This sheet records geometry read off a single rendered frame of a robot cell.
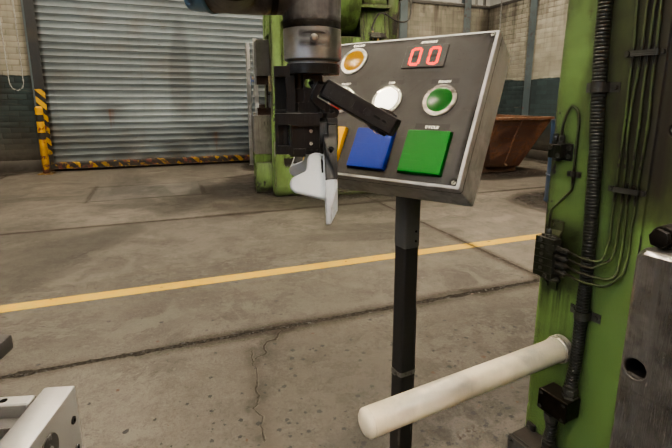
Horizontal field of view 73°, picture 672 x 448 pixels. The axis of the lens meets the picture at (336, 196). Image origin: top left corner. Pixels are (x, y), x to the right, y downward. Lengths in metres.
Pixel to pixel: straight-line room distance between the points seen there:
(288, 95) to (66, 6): 7.79
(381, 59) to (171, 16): 7.47
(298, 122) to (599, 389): 0.73
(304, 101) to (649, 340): 0.51
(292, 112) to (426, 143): 0.24
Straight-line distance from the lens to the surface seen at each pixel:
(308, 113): 0.59
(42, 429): 0.58
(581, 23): 0.94
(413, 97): 0.80
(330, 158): 0.56
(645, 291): 0.66
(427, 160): 0.72
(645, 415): 0.72
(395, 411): 0.75
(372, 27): 5.58
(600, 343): 0.97
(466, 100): 0.76
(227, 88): 8.23
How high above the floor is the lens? 1.09
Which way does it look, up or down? 12 degrees down
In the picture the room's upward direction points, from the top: straight up
